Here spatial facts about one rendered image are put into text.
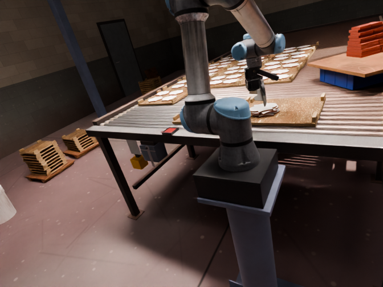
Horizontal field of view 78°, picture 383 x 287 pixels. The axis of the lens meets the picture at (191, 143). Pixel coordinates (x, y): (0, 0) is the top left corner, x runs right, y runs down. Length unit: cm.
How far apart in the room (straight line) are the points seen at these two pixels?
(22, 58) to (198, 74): 569
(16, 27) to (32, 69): 85
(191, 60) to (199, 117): 20
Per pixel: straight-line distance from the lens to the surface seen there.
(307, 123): 119
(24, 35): 651
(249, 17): 92
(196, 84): 85
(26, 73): 632
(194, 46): 85
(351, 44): 188
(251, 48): 112
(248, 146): 82
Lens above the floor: 144
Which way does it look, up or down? 26 degrees down
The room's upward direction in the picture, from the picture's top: 15 degrees counter-clockwise
